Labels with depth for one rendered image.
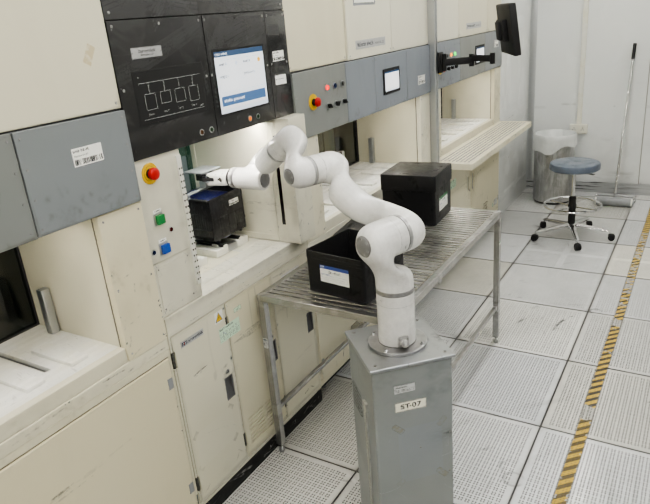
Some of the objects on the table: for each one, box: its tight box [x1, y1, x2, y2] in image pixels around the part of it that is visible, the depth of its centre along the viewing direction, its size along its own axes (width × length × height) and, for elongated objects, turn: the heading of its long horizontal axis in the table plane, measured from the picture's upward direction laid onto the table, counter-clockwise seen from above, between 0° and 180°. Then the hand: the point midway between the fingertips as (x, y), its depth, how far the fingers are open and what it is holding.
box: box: [380, 162, 452, 226], centre depth 315 cm, size 29×29×25 cm
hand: (203, 175), depth 256 cm, fingers open, 4 cm apart
